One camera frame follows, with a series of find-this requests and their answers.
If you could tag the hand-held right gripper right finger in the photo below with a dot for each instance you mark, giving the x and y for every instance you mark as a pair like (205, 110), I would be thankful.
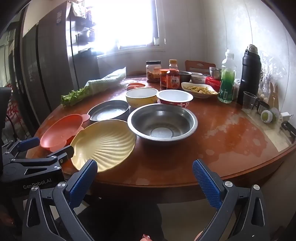
(205, 183)

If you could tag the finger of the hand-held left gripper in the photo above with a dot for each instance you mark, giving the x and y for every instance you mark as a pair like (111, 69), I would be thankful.
(66, 153)
(29, 142)

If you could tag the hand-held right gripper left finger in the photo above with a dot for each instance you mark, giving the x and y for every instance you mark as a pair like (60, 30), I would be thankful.
(83, 180)

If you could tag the pink plastic plate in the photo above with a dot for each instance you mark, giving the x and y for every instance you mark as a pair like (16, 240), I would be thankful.
(60, 132)

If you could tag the yellow shell-shaped plate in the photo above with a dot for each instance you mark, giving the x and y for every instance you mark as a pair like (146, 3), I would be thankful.
(104, 146)

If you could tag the oval steel plate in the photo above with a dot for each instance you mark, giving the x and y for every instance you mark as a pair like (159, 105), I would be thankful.
(108, 111)

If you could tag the large steel bowl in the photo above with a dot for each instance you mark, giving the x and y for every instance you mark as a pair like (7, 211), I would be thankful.
(161, 122)

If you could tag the red and white bowl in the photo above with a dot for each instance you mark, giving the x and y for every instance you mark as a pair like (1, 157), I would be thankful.
(174, 96)

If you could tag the red paper decoration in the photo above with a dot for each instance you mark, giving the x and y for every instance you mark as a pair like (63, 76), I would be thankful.
(12, 109)

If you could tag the celery in plastic bag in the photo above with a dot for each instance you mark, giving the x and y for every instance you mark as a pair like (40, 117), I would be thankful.
(99, 84)

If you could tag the grey refrigerator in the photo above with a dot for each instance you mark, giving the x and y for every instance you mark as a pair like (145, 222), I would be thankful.
(53, 69)

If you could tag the fruit in foam net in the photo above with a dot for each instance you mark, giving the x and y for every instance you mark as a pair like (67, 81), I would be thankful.
(266, 115)

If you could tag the clear plastic cup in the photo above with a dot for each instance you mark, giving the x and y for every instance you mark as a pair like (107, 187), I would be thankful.
(249, 102)

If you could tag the white plate of food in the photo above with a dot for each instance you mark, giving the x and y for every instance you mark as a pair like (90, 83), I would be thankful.
(198, 90)

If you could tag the orange carrot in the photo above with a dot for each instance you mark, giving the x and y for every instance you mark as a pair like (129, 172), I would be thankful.
(133, 87)
(138, 84)

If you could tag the small steel cup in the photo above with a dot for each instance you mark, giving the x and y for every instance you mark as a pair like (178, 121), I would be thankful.
(263, 107)

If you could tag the black metal object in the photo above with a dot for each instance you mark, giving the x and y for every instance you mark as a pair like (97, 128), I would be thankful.
(288, 128)

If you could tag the small white can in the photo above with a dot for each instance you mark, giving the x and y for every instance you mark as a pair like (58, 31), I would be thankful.
(237, 89)

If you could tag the plastic bottle of green liquid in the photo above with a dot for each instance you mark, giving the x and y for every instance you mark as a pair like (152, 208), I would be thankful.
(226, 85)

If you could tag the red cardboard box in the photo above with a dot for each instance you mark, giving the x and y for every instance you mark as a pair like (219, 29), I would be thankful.
(212, 82)

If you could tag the white patterned bowl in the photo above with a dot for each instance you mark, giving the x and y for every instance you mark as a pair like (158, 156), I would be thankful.
(198, 80)

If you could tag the white charger plug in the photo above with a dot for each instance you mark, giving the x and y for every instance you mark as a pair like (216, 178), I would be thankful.
(286, 115)

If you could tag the orange sauce bottle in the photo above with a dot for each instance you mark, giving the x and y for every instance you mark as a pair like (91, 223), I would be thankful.
(173, 81)

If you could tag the brown rabbit figure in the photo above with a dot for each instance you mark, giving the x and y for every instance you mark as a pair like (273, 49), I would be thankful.
(274, 97)

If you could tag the medium steel bowl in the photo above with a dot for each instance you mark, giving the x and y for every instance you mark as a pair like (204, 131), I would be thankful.
(185, 75)

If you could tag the small steel bowl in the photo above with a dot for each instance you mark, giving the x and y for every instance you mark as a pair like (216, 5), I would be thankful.
(215, 73)

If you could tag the red chili sauce jar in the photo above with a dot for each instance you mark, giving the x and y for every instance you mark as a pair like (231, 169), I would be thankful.
(163, 80)

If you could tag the wooden chair with carved back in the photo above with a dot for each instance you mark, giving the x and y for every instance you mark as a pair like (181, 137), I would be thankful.
(198, 66)

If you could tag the pickle jar with black lid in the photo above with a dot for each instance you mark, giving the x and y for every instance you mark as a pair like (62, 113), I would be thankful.
(153, 74)

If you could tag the black thermos flask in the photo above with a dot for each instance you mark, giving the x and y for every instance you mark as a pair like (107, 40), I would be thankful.
(251, 74)

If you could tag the metal storage rack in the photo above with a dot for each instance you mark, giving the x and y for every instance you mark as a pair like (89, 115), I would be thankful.
(82, 34)

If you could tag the clear plastic bag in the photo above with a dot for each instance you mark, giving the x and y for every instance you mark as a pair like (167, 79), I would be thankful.
(272, 69)

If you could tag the bright window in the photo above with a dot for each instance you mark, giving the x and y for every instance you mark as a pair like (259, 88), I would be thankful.
(127, 23)

